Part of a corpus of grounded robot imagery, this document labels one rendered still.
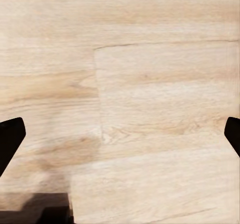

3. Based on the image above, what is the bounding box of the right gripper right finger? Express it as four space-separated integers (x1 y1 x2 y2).
224 117 240 156

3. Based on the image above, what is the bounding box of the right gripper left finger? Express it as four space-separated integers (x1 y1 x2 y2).
0 117 26 177

